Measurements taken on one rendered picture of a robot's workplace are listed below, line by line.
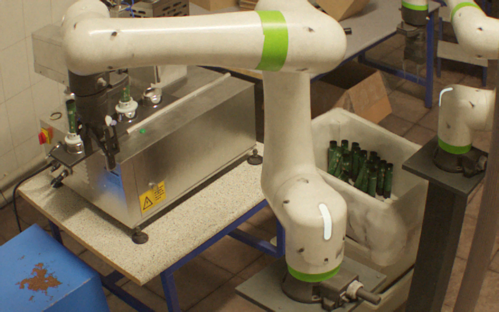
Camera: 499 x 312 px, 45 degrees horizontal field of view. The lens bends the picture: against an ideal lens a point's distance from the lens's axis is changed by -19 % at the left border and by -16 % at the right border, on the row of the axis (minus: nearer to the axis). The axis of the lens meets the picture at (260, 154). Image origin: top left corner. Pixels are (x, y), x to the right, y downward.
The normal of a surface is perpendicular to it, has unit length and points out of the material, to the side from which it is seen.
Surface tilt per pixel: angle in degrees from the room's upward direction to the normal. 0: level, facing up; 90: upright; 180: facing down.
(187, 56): 106
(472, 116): 87
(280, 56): 100
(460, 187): 0
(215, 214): 0
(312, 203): 11
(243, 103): 90
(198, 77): 0
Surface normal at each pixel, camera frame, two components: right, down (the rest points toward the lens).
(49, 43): -0.63, 0.43
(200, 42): 0.29, 0.25
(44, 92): 0.78, 0.31
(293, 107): 0.18, 0.52
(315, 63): 0.24, 0.76
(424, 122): -0.04, -0.85
